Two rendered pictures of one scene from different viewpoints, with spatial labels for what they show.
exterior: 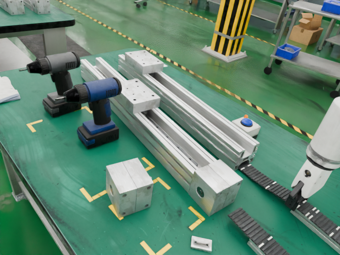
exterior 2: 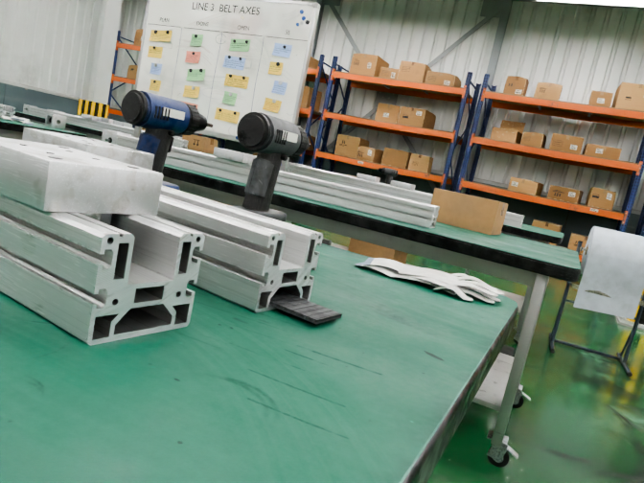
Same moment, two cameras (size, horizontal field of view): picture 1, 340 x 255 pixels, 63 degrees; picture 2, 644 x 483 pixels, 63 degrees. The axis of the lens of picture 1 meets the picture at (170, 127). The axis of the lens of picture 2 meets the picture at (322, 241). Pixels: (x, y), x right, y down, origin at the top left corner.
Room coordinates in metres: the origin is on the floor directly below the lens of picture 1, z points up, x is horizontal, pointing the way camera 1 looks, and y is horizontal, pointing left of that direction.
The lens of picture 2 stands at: (1.74, 0.27, 0.95)
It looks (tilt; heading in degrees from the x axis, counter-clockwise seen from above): 9 degrees down; 163
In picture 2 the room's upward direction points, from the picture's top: 12 degrees clockwise
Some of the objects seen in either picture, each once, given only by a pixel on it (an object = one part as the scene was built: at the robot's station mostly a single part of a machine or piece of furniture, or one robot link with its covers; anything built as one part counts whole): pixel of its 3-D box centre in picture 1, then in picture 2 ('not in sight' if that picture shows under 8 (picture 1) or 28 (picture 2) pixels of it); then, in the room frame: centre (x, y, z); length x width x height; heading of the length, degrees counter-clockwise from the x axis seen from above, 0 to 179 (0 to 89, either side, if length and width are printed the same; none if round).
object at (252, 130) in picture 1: (243, 130); not in sight; (0.88, -0.27, 0.81); 0.10 x 0.08 x 0.06; 131
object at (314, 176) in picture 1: (313, 172); not in sight; (0.56, -0.39, 0.93); 0.10 x 0.07 x 0.11; 131
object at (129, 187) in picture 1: (132, 185); not in sight; (0.50, 0.07, 0.83); 0.11 x 0.10 x 0.10; 125
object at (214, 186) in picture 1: (217, 185); not in sight; (0.56, -0.16, 0.83); 0.12 x 0.09 x 0.10; 131
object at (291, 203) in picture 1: (291, 201); not in sight; (0.53, -0.36, 0.84); 0.03 x 0.03 x 0.07; 41
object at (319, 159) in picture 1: (324, 154); not in sight; (0.56, -0.39, 0.99); 0.09 x 0.08 x 0.03; 131
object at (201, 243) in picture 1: (201, 244); not in sight; (0.39, -0.12, 0.78); 0.05 x 0.03 x 0.01; 86
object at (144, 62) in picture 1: (143, 64); (56, 188); (1.19, 0.17, 0.87); 0.16 x 0.11 x 0.07; 41
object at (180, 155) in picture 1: (134, 109); (81, 195); (0.88, 0.14, 0.82); 0.80 x 0.10 x 0.09; 41
